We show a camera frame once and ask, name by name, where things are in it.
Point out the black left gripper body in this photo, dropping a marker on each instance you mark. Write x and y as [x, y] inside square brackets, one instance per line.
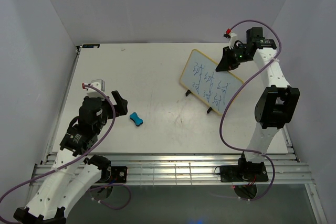
[107, 113]

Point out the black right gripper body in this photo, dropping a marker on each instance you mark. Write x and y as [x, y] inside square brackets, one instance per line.
[240, 55]

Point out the blue whiteboard eraser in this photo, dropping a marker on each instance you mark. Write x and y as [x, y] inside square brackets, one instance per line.
[136, 119]

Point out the yellow framed small whiteboard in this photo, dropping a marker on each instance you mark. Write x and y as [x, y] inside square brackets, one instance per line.
[200, 77]

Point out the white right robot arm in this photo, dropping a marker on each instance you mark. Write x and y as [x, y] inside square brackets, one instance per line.
[274, 109]

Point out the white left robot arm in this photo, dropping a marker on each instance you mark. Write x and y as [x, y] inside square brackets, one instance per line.
[73, 173]

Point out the blue label sticker left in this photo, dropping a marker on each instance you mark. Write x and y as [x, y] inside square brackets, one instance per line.
[92, 46]

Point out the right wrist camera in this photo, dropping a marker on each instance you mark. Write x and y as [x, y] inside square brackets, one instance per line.
[231, 36]

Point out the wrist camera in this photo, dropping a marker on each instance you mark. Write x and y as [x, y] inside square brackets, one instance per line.
[95, 88]
[231, 36]

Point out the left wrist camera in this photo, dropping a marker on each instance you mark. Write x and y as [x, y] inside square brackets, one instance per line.
[95, 88]

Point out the wire whiteboard stand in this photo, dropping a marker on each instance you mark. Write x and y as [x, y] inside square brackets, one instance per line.
[199, 102]

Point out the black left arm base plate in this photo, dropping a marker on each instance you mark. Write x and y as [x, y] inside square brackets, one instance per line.
[116, 174]

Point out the aluminium frame rails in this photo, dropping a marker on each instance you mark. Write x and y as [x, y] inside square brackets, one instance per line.
[178, 144]

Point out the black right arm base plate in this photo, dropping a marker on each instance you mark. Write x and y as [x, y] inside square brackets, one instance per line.
[232, 174]

